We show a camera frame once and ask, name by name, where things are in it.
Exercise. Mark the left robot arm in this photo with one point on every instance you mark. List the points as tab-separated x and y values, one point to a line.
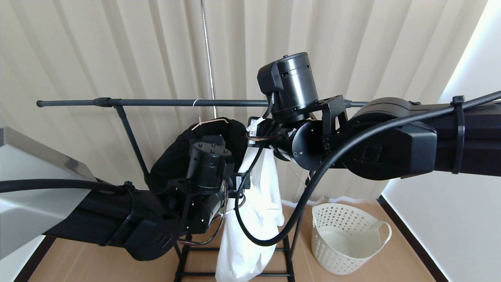
98	219

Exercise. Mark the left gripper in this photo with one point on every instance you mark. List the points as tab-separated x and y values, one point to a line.
236	184

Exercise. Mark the beige curtain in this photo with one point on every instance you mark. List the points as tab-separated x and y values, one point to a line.
98	47

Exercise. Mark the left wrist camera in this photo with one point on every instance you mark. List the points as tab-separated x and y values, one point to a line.
213	140

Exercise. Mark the black shorts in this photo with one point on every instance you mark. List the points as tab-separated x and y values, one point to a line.
172	156

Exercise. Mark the white laundry basket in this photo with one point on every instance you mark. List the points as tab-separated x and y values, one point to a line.
352	258

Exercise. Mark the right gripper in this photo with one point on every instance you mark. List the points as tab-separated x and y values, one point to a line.
270	135

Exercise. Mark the black clothes rack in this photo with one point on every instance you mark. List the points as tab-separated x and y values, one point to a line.
156	102

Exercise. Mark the white garment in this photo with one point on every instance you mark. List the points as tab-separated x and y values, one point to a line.
258	196

